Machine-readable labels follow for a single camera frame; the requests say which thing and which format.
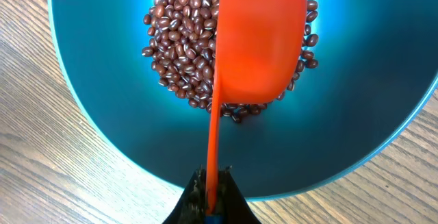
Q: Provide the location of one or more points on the red beans in bowl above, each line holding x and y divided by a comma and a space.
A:
182, 47

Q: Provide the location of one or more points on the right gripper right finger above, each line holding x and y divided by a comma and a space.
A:
231, 205

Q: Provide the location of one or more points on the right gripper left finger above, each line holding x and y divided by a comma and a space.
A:
190, 208

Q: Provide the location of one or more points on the red scoop blue handle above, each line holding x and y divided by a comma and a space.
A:
257, 47

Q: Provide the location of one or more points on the blue metal bowl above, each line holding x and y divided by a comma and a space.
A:
377, 68

